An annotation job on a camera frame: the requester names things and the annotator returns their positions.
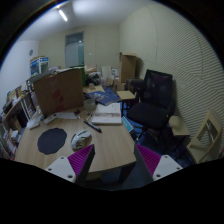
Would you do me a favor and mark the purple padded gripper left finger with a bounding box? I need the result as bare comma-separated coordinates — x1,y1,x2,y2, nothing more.
46,145,95,183

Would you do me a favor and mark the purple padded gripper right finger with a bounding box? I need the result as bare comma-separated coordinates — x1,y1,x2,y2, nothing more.
135,143,184,182

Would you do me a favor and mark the white grey computer mouse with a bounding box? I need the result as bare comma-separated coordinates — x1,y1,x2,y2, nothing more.
70,130,91,150

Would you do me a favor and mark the round dark mouse pad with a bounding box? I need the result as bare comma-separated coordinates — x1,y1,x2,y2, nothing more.
37,128,67,155

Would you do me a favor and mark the black marker pen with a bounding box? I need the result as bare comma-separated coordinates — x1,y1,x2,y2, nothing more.
83,120,102,133

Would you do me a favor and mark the white remote control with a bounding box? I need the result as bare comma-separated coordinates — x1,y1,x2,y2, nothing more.
44,113,59,125

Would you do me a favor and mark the white power strip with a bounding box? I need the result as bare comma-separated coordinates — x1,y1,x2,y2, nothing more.
27,118,40,129

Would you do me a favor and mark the white closed book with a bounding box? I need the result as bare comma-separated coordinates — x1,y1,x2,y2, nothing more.
92,103,121,125

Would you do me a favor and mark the black mesh office chair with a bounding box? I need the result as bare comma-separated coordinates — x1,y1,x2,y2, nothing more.
127,70,176,141

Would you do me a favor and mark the small wooden side table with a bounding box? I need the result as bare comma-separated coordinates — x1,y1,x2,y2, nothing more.
117,90,135,112

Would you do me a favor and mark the blue book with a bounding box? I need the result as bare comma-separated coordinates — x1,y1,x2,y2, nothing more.
86,91,120,106

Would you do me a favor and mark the large brown cardboard box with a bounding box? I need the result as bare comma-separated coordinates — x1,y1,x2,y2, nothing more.
34,69,84,115

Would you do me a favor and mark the wooden bookshelf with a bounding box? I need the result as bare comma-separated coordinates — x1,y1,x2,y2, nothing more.
0,91,35,160

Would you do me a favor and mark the tall cardboard box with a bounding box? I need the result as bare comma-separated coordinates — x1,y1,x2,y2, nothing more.
119,52,137,83

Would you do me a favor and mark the blue white printed box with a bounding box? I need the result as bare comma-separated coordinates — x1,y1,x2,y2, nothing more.
30,56,49,76

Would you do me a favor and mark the door with window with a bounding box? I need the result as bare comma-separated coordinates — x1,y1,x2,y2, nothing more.
65,32,84,67

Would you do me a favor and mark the ceiling tube light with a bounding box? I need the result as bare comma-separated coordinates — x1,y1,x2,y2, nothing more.
58,9,68,22

